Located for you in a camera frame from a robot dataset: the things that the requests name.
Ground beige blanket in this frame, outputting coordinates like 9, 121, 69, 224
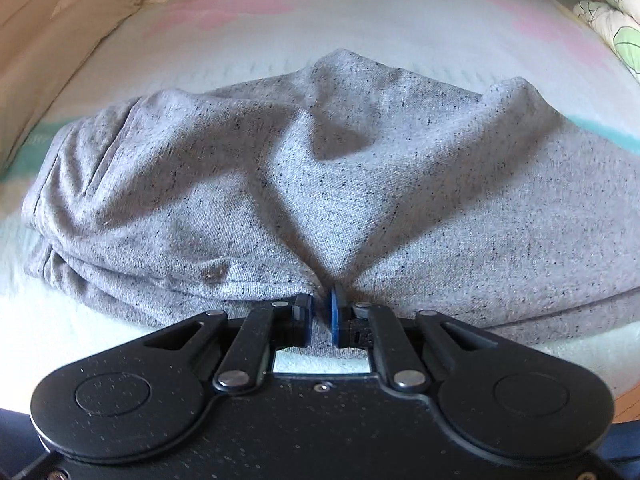
0, 0, 208, 173

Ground pastel printed bed sheet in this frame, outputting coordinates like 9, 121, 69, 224
0, 0, 640, 426

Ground floral printed pillow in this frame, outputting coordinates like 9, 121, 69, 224
572, 0, 640, 81

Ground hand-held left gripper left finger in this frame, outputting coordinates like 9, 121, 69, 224
143, 293, 315, 395

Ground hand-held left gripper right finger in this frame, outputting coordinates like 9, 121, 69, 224
327, 282, 495, 394

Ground grey speckled pants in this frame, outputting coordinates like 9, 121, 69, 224
21, 48, 640, 361

